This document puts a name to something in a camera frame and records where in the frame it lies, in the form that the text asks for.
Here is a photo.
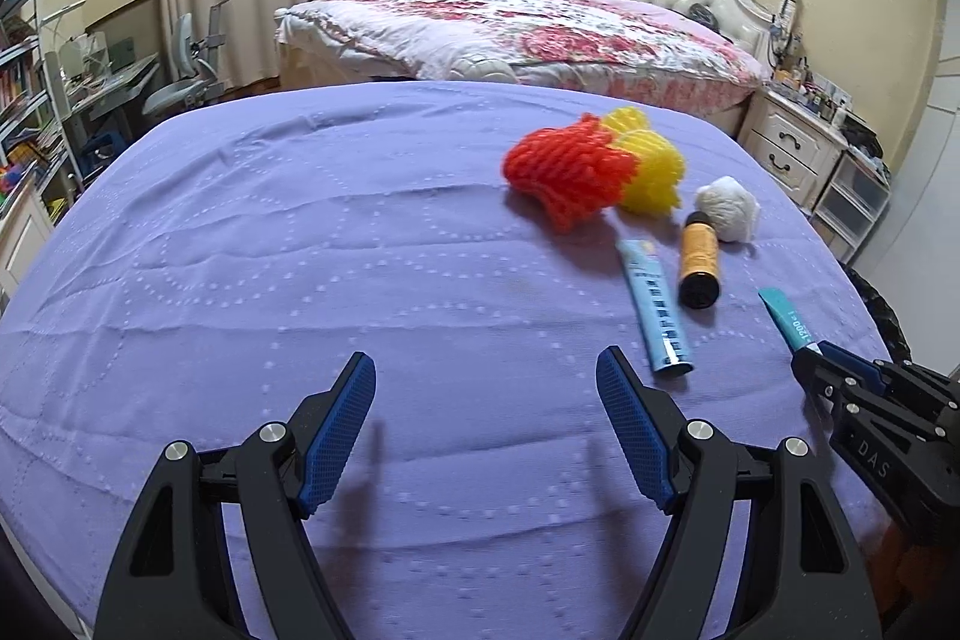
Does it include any floral quilt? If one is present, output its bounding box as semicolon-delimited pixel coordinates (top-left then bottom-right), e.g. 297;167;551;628
277;0;771;95

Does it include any light blue squeezed tube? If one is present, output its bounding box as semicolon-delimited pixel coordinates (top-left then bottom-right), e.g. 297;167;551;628
616;238;695;375

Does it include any white wardrobe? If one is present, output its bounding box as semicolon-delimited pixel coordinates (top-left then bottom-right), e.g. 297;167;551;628
862;62;960;378

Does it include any person's right forearm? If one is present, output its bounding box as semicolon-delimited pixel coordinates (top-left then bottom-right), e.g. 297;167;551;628
876;520;917;615

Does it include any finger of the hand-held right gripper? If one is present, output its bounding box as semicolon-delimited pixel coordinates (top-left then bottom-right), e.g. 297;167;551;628
814;340;902;390
789;345;854;421

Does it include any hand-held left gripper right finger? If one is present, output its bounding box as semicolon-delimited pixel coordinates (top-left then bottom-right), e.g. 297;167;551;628
595;345;879;640

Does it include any purple tablecloth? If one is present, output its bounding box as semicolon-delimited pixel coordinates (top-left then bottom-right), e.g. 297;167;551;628
0;79;913;640

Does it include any black bag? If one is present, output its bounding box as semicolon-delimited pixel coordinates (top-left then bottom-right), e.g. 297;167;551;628
843;110;890;162

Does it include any teal squeezed tube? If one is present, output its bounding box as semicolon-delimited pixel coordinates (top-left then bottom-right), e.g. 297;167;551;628
757;287;815;354

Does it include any study desk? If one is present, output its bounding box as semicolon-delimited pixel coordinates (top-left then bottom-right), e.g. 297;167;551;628
43;31;163;163

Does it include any orange foam fruit net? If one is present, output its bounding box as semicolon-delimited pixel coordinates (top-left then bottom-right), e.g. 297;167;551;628
502;113;639;235

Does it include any bookshelf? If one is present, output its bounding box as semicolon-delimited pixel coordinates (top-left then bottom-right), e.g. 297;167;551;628
0;0;85;313

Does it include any cluster of bottles and toiletries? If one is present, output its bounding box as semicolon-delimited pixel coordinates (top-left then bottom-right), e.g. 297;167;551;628
768;0;853;121

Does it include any clear plastic drawer unit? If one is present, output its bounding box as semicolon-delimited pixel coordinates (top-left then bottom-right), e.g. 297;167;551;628
813;148;894;267

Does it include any grey desk chair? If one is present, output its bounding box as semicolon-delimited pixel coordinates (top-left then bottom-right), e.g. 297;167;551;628
142;0;234;121

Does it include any trash bin with black bag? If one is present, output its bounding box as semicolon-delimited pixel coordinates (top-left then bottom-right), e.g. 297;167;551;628
843;263;913;365

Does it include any white nightstand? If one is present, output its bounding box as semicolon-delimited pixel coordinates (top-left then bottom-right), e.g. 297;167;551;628
738;84;849;208

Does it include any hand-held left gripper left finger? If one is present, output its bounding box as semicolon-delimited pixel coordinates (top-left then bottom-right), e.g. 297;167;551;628
94;352;377;640

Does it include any white foam net ball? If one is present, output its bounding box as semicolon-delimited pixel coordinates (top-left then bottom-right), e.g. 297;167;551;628
693;176;761;244

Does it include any yellow foam fruit net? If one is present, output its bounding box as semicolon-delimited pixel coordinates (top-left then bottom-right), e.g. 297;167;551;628
599;105;688;216

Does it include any brown bottle with orange label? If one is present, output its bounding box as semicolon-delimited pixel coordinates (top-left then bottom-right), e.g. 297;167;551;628
678;210;723;310

